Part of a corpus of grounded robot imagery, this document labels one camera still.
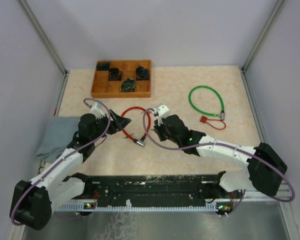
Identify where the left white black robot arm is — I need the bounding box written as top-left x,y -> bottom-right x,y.
9,110 -> 131,231

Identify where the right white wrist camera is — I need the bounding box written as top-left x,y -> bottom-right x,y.
154,103 -> 170,126

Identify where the black dotted rolled tie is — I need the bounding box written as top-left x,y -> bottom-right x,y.
135,65 -> 150,81

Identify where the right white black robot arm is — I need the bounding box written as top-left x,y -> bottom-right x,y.
142,114 -> 295,202

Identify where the red cable lock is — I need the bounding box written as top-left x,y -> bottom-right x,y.
121,106 -> 151,147

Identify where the folded blue jeans cloth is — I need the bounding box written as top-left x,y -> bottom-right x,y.
35,116 -> 80,163

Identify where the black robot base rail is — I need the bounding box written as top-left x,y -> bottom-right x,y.
37,173 -> 243,216

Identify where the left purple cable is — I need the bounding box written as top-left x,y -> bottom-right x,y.
9,98 -> 112,227

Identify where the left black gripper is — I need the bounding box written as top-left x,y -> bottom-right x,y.
91,109 -> 132,143

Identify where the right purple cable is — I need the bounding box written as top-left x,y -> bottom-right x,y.
142,107 -> 296,218

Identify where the dark green rolled tie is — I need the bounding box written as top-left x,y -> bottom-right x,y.
96,61 -> 111,71

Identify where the green cable lock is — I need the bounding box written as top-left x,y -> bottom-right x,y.
188,85 -> 225,121

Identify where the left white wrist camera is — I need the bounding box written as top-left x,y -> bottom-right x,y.
90,102 -> 108,121

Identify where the thin red wire padlock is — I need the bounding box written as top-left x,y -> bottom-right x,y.
199,115 -> 227,131

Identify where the purple cable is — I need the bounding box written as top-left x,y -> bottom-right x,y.
142,107 -> 296,218
9,98 -> 112,227

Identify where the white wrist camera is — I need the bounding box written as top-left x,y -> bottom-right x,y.
154,103 -> 170,126
90,102 -> 108,121

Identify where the black orange rolled tie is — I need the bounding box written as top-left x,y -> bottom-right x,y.
108,67 -> 122,81

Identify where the blue yellow rolled tie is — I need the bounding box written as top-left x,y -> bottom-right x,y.
120,78 -> 136,93

